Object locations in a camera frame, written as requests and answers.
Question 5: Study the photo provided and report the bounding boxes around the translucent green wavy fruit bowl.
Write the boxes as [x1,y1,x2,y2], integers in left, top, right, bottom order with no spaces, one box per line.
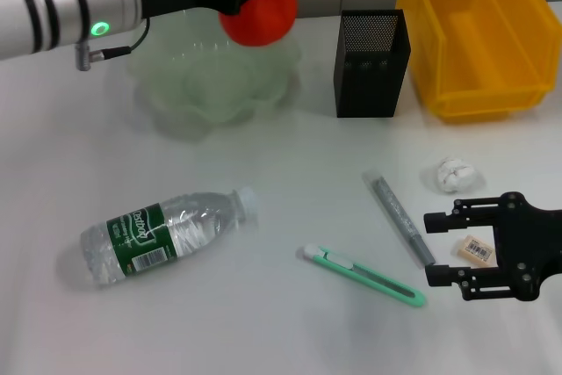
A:
[126,10,306,143]

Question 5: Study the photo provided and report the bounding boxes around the beige eraser with barcode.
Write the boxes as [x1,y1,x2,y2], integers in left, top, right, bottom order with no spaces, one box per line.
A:
[451,234,500,267]

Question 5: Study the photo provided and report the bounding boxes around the black mesh pen holder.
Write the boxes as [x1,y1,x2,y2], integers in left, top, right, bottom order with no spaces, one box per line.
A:
[333,9,413,119]

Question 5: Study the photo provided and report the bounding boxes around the grey glitter marker pen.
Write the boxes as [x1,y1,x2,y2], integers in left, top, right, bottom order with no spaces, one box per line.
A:
[362,169,437,270]

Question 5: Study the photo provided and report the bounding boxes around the yellow plastic storage bin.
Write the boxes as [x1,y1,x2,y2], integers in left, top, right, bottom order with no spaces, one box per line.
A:
[394,0,562,125]

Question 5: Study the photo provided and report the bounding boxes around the red-orange toy orange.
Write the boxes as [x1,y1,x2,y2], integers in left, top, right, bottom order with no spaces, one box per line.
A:
[218,0,299,47]

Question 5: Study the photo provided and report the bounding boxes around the white paper ball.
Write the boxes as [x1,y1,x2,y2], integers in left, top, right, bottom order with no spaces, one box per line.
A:
[434,156,478,194]

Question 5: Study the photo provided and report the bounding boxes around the mint green utility knife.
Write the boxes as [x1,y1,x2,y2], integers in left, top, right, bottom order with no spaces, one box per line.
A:
[301,243,428,309]

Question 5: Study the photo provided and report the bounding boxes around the clear water bottle green label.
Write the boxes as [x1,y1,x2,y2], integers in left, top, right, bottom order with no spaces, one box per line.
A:
[80,186,261,291]

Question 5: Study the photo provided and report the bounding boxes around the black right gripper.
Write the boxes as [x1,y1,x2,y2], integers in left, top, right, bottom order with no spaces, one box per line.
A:
[423,191,562,304]

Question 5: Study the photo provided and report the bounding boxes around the left arm gripper cable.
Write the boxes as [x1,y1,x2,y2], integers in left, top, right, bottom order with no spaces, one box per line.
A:
[74,18,150,72]

